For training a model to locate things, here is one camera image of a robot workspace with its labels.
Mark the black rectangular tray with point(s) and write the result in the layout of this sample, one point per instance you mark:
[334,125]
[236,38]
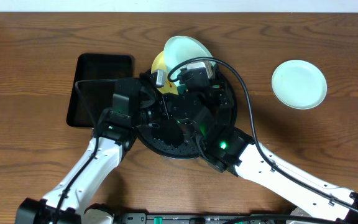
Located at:
[96,73]

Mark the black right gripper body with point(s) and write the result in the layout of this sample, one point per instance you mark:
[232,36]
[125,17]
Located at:
[221,101]

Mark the black round tray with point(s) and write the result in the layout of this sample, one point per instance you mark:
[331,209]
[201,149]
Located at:
[182,147]

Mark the yellow plate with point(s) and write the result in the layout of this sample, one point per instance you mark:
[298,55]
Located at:
[159,63]

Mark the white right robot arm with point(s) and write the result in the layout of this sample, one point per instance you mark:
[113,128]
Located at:
[244,156]

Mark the mint plate front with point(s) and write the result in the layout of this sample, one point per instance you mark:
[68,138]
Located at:
[299,84]

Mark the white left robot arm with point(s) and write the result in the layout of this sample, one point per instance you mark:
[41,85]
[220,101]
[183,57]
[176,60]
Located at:
[135,104]

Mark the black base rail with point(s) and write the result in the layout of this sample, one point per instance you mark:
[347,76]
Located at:
[166,218]

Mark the mint plate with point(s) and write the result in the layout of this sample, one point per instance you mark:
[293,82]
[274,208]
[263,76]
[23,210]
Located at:
[299,84]
[181,48]

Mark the green and yellow sponge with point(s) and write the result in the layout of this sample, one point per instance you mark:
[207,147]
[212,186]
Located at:
[182,89]

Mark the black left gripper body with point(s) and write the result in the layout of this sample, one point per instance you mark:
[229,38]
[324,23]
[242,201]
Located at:
[153,90]

